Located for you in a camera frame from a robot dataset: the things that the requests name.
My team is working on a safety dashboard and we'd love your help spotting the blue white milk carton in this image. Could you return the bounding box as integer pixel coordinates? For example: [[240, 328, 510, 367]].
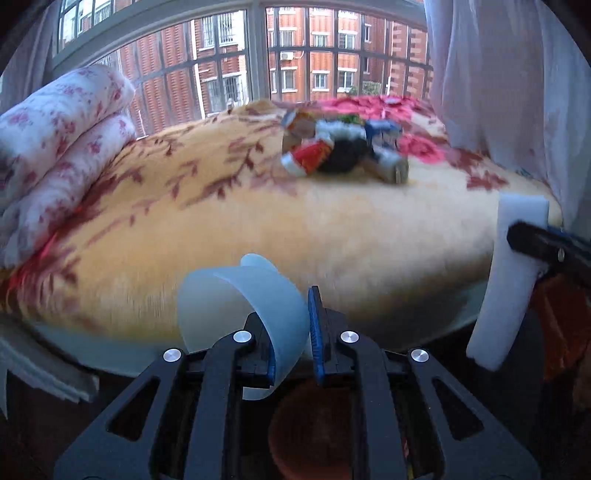
[[365, 119, 403, 150]]

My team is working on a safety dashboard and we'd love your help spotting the grey window frame with bars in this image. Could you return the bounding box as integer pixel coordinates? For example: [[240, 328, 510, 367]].
[[49, 1, 434, 136]]

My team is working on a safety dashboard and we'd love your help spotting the folded white red floral quilt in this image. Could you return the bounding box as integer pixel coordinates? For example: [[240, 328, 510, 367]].
[[1, 64, 135, 269]]

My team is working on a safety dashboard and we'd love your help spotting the orange plastic trash bin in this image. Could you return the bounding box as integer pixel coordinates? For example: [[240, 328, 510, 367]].
[[269, 380, 353, 479]]

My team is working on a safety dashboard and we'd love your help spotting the black round object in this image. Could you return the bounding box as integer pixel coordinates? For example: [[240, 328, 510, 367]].
[[318, 138, 370, 174]]

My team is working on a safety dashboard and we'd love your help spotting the grey tin can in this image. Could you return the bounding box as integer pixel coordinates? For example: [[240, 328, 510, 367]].
[[365, 147, 409, 184]]

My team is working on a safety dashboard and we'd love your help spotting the translucent white plastic cup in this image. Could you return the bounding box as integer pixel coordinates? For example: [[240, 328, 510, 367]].
[[177, 253, 311, 401]]

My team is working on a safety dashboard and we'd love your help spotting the yellow floral fleece blanket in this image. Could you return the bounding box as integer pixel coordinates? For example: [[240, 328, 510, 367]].
[[1, 100, 551, 348]]

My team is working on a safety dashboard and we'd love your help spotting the green snack wrapper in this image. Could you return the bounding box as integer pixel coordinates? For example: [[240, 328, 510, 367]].
[[338, 113, 365, 126]]

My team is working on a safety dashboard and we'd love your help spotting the white foam block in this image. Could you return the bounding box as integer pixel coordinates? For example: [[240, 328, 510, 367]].
[[466, 194, 549, 372]]

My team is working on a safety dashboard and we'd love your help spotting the white sheer curtain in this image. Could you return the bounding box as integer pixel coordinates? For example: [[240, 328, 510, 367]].
[[424, 1, 590, 237]]

